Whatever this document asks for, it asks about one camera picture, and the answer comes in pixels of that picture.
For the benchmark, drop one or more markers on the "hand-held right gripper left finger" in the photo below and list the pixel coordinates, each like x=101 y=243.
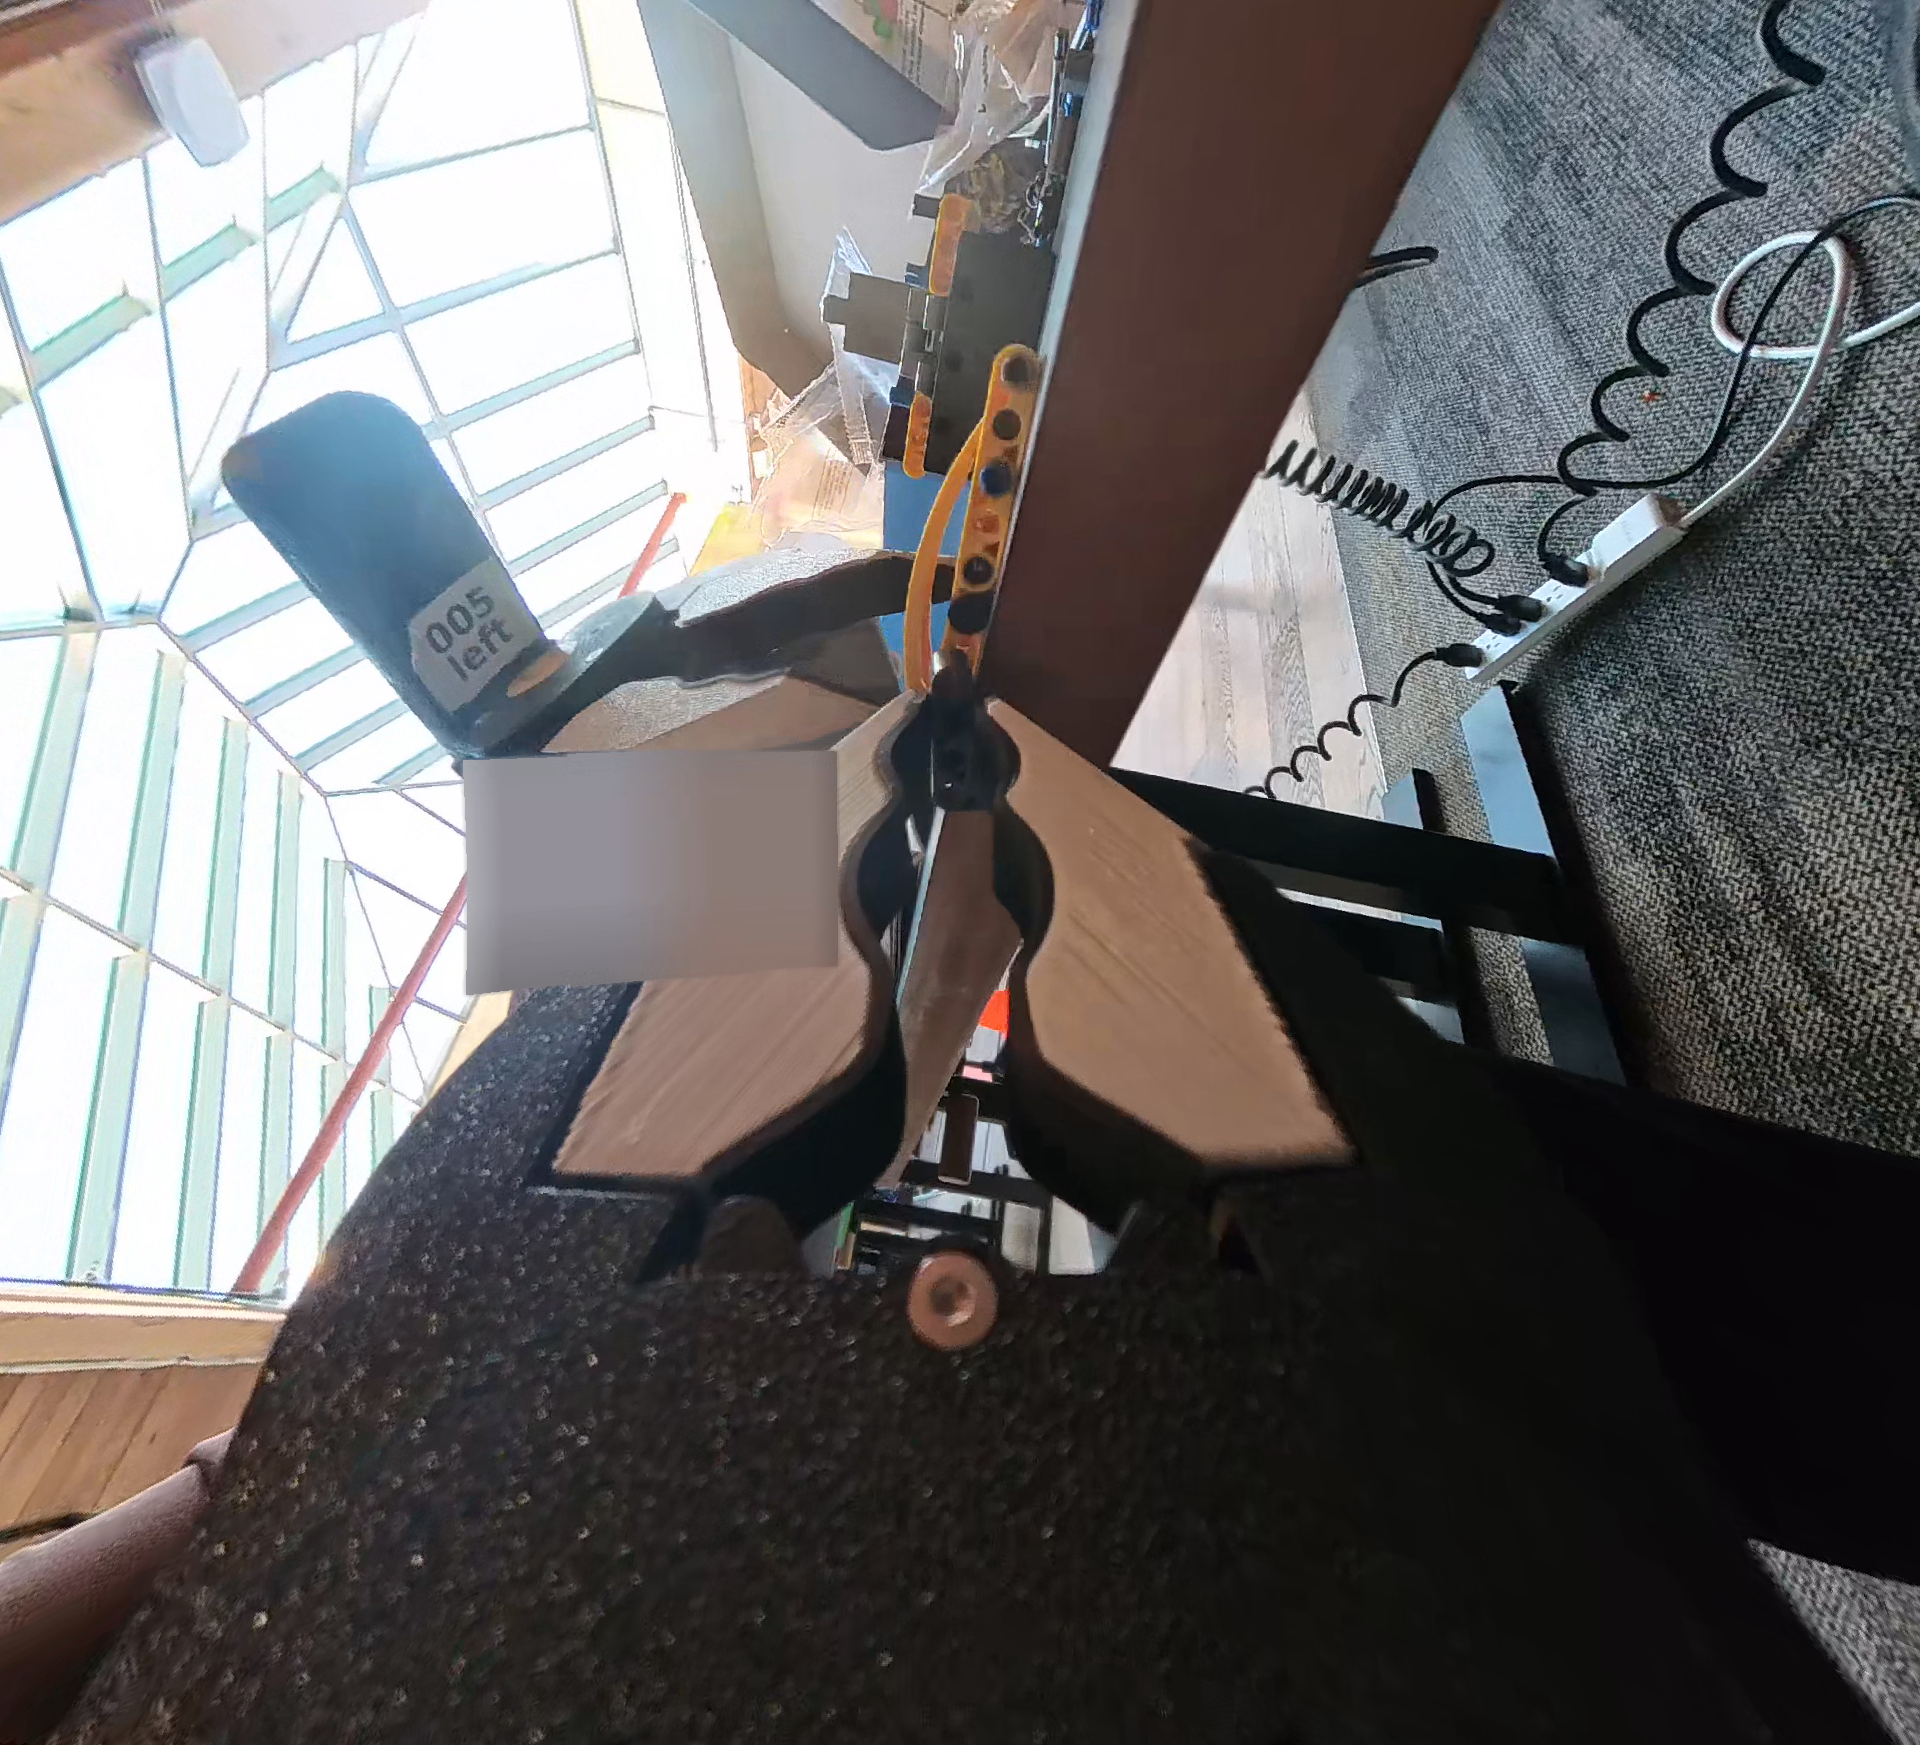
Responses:
x=719 y=1070

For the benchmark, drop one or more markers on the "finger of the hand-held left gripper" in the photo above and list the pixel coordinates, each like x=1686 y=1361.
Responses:
x=719 y=714
x=956 y=952

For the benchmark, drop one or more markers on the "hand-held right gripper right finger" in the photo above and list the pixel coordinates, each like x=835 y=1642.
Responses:
x=1186 y=997

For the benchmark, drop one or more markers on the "small grey pin beam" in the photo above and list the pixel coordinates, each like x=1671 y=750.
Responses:
x=952 y=741

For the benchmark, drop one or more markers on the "yellow black brick vehicle model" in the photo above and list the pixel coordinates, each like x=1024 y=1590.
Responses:
x=976 y=472

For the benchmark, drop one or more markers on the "white ceiling sensor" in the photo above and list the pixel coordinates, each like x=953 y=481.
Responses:
x=196 y=101

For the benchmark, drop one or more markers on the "white power strip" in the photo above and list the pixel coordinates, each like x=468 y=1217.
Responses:
x=1590 y=600

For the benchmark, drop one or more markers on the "clear plastic bag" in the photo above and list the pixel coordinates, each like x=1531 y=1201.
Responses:
x=1005 y=52

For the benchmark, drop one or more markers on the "black desk frame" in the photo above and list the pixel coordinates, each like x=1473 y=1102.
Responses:
x=1382 y=875

